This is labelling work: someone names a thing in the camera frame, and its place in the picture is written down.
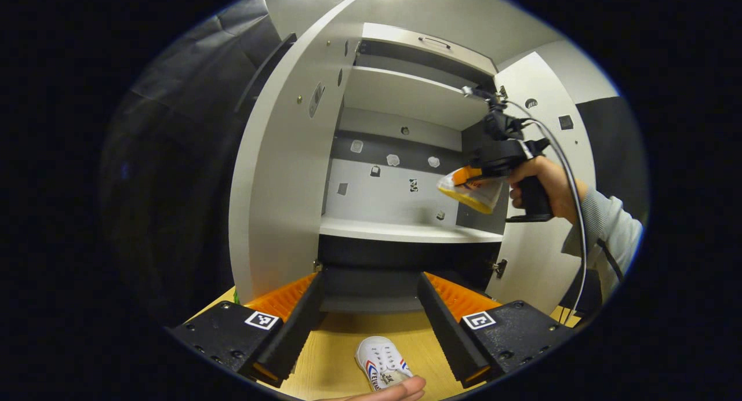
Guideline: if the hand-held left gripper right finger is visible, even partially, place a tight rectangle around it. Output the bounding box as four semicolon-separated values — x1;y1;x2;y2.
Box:
417;272;574;389

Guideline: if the white shoe cabinet door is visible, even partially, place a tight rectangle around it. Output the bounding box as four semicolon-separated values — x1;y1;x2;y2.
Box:
486;52;598;315
229;0;372;304

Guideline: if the black backdrop cloth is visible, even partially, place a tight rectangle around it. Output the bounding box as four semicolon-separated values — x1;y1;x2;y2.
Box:
559;96;650;318
99;0;285;326

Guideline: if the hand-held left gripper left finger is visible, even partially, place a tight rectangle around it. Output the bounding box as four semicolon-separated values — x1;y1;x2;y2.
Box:
168;272;326;388

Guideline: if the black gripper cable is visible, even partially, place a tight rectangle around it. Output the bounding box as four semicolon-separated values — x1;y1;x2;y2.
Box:
504;100;589;326

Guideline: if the white shoe cabinet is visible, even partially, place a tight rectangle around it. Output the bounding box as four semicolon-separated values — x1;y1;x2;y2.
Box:
316;21;511;315

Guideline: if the white shoe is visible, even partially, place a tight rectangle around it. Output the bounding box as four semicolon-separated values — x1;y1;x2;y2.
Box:
355;336;414;391
437;168;506;215

